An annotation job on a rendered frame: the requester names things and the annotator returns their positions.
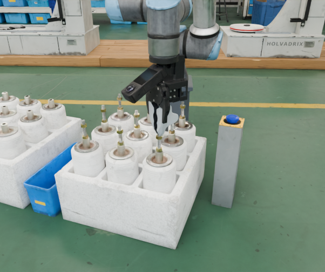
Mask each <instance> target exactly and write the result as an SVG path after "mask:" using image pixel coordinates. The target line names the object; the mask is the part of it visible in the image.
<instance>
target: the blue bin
mask: <svg viewBox="0 0 325 272"><path fill-rule="evenodd" d="M76 143H77V142H74V143H73V144H72V145H70V146H69V147H68V148H66V149H65V150H64V151H62V152H61V153H60V154H59V155H57V156H56V157H55V158H53V159H52V160H51V161H50V162H48V163H47V164H46V165H45V166H43V167H42V168H41V169H40V170H38V171H37V172H36V173H35V174H33V175H32V176H30V177H29V178H28V179H27V180H25V181H24V183H23V184H24V187H25V188H26V190H27V193H28V196H29V199H30V202H31V205H32V208H33V211H34V212H37V213H40V214H44V215H47V216H51V217H55V216H57V215H58V214H59V213H60V212H61V211H62V210H61V206H60V201H59V196H58V191H57V185H56V180H55V174H56V173H57V172H58V171H59V170H61V169H62V168H63V167H64V166H65V165H66V164H67V163H68V162H70V161H71V160H72V155H71V149H72V147H73V146H74V145H75V144H76Z"/></svg>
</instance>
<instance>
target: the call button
mask: <svg viewBox="0 0 325 272"><path fill-rule="evenodd" d="M226 120H227V121H228V122H229V123H237V122H238V121H239V117H238V116H237V115H234V114H229V115H227V116H226Z"/></svg>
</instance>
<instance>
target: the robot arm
mask: <svg viewBox="0 0 325 272"><path fill-rule="evenodd" d="M192 7H193V24H192V25H191V26H190V28H189V30H187V27H186V26H185V25H180V23H181V22H184V21H185V20H186V19H187V18H188V16H189V15H190V14H191V11H192ZM105 10H106V13H107V15H108V17H109V18H110V19H111V20H113V21H120V22H147V36H148V54H149V62H151V63H154V64H152V65H151V66H150V67H149V68H148V69H147V70H145V71H144V72H143V73H142V74H141V75H139V76H138V77H137V78H136V79H135V80H134V81H132V82H131V83H130V84H128V85H127V86H126V87H125V88H124V89H123V90H121V93H122V95H123V96H124V98H125V99H126V100H128V101H129V102H131V103H133V104H135V103H136V102H137V101H138V100H139V99H141V98H142V97H143V96H144V95H146V105H147V110H148V114H149V116H150V120H151V123H152V126H153V129H154V130H155V132H156V134H159V135H160V136H163V134H164V133H165V129H166V127H168V126H169V125H171V124H173V123H175V122H176V121H177V120H178V115H177V114H175V113H172V106H171V105H170V103H171V102H173V103H174V102H177V101H183V100H187V93H188V73H187V70H186V66H185V59H199V60H216V59H217V58H218V55H219V52H220V47H221V42H222V37H223V32H222V31H219V25H218V24H217V23H216V22H215V18H216V0H193V6H192V1H191V0H105ZM184 86H186V95H185V96H183V95H184V92H182V91H181V89H182V87H184Z"/></svg>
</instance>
